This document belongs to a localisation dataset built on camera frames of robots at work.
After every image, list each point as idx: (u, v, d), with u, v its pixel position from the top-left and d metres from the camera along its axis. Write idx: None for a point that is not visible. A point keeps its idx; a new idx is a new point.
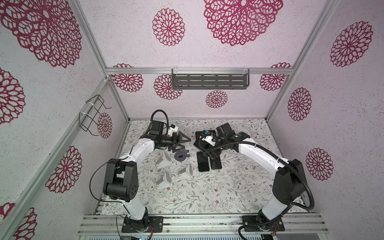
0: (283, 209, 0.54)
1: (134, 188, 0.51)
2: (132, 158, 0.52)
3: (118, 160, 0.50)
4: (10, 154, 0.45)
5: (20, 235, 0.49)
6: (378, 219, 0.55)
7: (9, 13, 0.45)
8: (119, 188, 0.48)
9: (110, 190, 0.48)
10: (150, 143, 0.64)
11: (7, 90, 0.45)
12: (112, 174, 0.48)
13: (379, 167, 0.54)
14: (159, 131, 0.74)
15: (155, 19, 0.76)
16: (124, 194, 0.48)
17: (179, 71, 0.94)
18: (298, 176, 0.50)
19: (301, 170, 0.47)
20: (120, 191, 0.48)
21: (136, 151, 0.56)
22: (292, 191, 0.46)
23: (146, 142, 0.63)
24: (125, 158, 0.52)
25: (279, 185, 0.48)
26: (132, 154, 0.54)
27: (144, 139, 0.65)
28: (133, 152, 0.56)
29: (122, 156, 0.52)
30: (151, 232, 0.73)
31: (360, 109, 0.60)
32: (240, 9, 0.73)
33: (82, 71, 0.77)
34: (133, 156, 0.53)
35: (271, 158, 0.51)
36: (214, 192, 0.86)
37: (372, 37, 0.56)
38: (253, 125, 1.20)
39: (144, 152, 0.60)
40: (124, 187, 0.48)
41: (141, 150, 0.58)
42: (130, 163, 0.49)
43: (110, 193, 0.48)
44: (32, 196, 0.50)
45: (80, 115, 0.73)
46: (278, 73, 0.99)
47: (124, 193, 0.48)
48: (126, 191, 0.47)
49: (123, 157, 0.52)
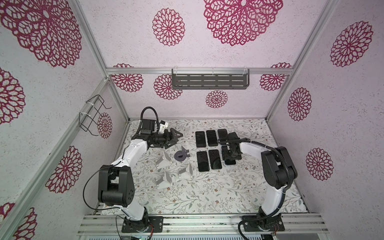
0: (279, 201, 0.59)
1: (130, 192, 0.49)
2: (124, 163, 0.50)
3: (111, 166, 0.48)
4: (10, 154, 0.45)
5: (20, 235, 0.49)
6: (378, 219, 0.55)
7: (9, 13, 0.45)
8: (115, 195, 0.47)
9: (105, 197, 0.47)
10: (143, 144, 0.62)
11: (7, 90, 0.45)
12: (106, 181, 0.46)
13: (379, 167, 0.54)
14: (150, 131, 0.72)
15: (155, 19, 0.76)
16: (121, 200, 0.46)
17: (179, 71, 0.94)
18: (281, 157, 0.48)
19: (287, 155, 0.54)
20: (116, 198, 0.46)
21: (129, 155, 0.54)
22: (277, 173, 0.52)
23: (139, 144, 0.61)
24: (118, 164, 0.49)
25: (266, 169, 0.55)
26: (125, 159, 0.52)
27: (135, 140, 0.63)
28: (125, 156, 0.53)
29: (115, 162, 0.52)
30: (151, 232, 0.73)
31: (360, 109, 0.60)
32: (240, 9, 0.73)
33: (82, 71, 0.77)
34: (125, 161, 0.51)
35: (260, 147, 0.61)
36: (214, 192, 0.86)
37: (372, 37, 0.56)
38: (253, 125, 1.20)
39: (137, 154, 0.58)
40: (121, 193, 0.46)
41: (133, 152, 0.56)
42: (124, 168, 0.47)
43: (105, 201, 0.47)
44: (33, 196, 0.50)
45: (80, 116, 0.73)
46: (277, 73, 0.99)
47: (120, 199, 0.46)
48: (123, 196, 0.46)
49: (115, 162, 0.50)
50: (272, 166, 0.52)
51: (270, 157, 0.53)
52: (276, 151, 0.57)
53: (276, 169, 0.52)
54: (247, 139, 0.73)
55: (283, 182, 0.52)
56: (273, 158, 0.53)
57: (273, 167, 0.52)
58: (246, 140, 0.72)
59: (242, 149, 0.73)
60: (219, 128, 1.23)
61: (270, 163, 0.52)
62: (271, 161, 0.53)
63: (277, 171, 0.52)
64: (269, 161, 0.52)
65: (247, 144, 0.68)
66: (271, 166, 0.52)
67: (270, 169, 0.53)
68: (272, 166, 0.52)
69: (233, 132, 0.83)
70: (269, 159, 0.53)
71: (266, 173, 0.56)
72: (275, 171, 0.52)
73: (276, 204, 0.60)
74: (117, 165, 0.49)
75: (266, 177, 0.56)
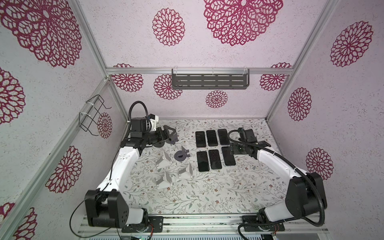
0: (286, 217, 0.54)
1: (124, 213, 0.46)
2: (113, 184, 0.44)
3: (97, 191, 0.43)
4: (10, 154, 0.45)
5: (20, 235, 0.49)
6: (378, 219, 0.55)
7: (9, 13, 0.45)
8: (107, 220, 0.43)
9: (96, 222, 0.43)
10: (132, 154, 0.54)
11: (7, 90, 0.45)
12: (94, 209, 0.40)
13: (379, 167, 0.54)
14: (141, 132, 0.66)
15: (155, 19, 0.76)
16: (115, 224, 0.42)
17: (179, 71, 0.94)
18: (313, 189, 0.47)
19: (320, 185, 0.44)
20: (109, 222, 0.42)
21: (117, 173, 0.47)
22: (305, 205, 0.43)
23: (128, 156, 0.53)
24: (106, 187, 0.43)
25: (293, 198, 0.46)
26: (113, 179, 0.45)
27: (124, 150, 0.55)
28: (114, 176, 0.46)
29: (102, 185, 0.44)
30: (151, 232, 0.73)
31: (360, 109, 0.60)
32: (240, 9, 0.73)
33: (82, 71, 0.77)
34: (114, 182, 0.45)
35: (287, 167, 0.50)
36: (214, 192, 0.86)
37: (372, 37, 0.56)
38: (253, 125, 1.20)
39: (127, 168, 0.51)
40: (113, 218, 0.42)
41: (123, 168, 0.49)
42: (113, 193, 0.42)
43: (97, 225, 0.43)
44: (33, 196, 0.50)
45: (80, 115, 0.73)
46: (277, 73, 0.99)
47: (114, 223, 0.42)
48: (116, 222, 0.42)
49: (102, 185, 0.44)
50: (302, 197, 0.43)
51: (301, 186, 0.43)
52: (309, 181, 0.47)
53: (306, 201, 0.43)
54: (270, 150, 0.59)
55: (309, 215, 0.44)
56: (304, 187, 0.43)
57: (303, 198, 0.43)
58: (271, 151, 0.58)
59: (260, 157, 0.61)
60: (219, 128, 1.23)
61: (300, 193, 0.43)
62: (303, 192, 0.43)
63: (307, 203, 0.43)
64: (299, 190, 0.43)
65: (270, 158, 0.56)
66: (300, 196, 0.43)
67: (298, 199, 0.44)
68: (301, 197, 0.43)
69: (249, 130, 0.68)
70: (300, 188, 0.43)
71: (292, 201, 0.46)
72: (303, 202, 0.43)
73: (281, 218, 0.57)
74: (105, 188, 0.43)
75: (290, 204, 0.47)
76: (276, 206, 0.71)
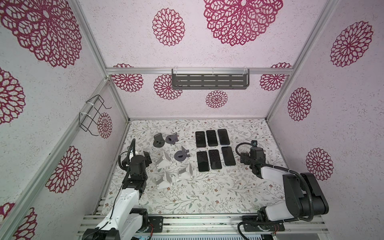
0: (287, 217, 0.53)
1: None
2: (112, 224, 0.44)
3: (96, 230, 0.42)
4: (10, 154, 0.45)
5: (20, 235, 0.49)
6: (378, 219, 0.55)
7: (9, 14, 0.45)
8: None
9: None
10: (134, 194, 0.57)
11: (7, 90, 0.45)
12: None
13: (379, 167, 0.54)
14: (141, 171, 0.67)
15: (155, 19, 0.76)
16: None
17: (179, 71, 0.94)
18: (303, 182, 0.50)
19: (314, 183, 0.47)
20: None
21: (118, 212, 0.48)
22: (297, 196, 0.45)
23: (131, 196, 0.56)
24: (105, 226, 0.44)
25: (288, 193, 0.48)
26: (113, 218, 0.46)
27: (126, 191, 0.58)
28: (115, 214, 0.48)
29: (101, 223, 0.44)
30: (151, 232, 0.73)
31: (360, 109, 0.60)
32: (240, 9, 0.73)
33: (82, 71, 0.77)
34: (113, 221, 0.45)
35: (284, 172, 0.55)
36: (214, 192, 0.86)
37: (372, 37, 0.56)
38: (253, 125, 1.20)
39: (127, 208, 0.52)
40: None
41: (124, 207, 0.51)
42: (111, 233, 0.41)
43: None
44: (33, 196, 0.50)
45: (80, 115, 0.73)
46: (277, 73, 0.99)
47: None
48: None
49: (101, 224, 0.44)
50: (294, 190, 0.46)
51: (293, 180, 0.47)
52: (300, 176, 0.50)
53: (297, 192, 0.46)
54: (269, 164, 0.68)
55: (305, 210, 0.44)
56: (296, 182, 0.47)
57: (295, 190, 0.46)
58: (269, 165, 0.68)
59: (263, 175, 0.67)
60: (219, 128, 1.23)
61: (292, 186, 0.47)
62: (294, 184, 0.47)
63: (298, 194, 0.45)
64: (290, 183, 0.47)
65: (269, 169, 0.63)
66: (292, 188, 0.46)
67: (292, 194, 0.46)
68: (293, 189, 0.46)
69: (260, 149, 0.72)
70: (292, 181, 0.47)
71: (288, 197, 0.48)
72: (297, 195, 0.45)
73: (281, 217, 0.57)
74: (103, 228, 0.43)
75: (288, 202, 0.48)
76: (276, 205, 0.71)
